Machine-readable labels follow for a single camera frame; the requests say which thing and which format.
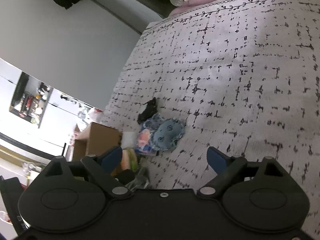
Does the burger plush toy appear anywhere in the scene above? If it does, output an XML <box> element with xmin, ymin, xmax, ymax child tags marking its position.
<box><xmin>119</xmin><ymin>148</ymin><xmax>139</xmax><ymax>172</ymax></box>

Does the clear plastic bag dark item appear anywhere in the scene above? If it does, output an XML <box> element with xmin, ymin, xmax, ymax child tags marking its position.
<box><xmin>116</xmin><ymin>167</ymin><xmax>150</xmax><ymax>191</ymax></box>

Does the colorful blue pink pouch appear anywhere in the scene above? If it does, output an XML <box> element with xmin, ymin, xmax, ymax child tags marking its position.
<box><xmin>135</xmin><ymin>128</ymin><xmax>158</xmax><ymax>156</ymax></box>

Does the blue denim plush pad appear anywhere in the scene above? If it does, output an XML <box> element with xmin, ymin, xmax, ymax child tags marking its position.
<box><xmin>143</xmin><ymin>113</ymin><xmax>186</xmax><ymax>152</ymax></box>

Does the black white small plush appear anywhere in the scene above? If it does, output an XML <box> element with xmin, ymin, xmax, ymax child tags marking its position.
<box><xmin>137</xmin><ymin>97</ymin><xmax>157</xmax><ymax>125</ymax></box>

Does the brown cardboard box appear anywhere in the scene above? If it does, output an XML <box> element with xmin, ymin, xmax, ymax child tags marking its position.
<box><xmin>66</xmin><ymin>122</ymin><xmax>123</xmax><ymax>161</ymax></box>

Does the white black patterned bedspread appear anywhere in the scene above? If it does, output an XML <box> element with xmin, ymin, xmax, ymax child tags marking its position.
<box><xmin>101</xmin><ymin>0</ymin><xmax>319</xmax><ymax>239</ymax></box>

